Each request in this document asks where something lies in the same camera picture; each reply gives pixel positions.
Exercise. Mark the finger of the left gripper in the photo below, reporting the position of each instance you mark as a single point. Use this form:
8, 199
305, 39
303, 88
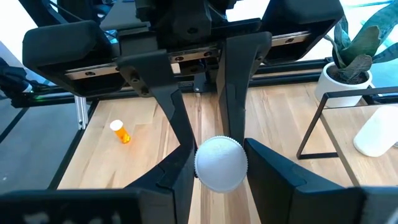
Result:
149, 74
239, 77

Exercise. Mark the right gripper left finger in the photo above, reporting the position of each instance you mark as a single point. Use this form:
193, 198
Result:
174, 186

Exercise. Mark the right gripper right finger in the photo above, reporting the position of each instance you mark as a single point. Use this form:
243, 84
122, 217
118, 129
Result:
280, 193

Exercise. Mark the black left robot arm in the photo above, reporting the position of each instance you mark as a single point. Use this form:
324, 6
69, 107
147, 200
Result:
77, 9

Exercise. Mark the orange medicine bottle white cap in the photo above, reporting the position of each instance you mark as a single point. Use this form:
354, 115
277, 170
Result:
122, 133

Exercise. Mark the silver aluminium extrusion piece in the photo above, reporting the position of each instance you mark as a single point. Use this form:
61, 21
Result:
81, 112

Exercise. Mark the snake plant in white pot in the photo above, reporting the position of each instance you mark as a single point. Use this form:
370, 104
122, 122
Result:
335, 87

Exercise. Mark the black aluminium table frame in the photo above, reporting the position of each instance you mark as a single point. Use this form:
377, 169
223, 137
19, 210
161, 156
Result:
286, 77

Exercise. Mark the wooden shelf black metal frame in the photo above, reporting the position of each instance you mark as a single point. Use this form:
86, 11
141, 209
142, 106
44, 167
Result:
382, 174

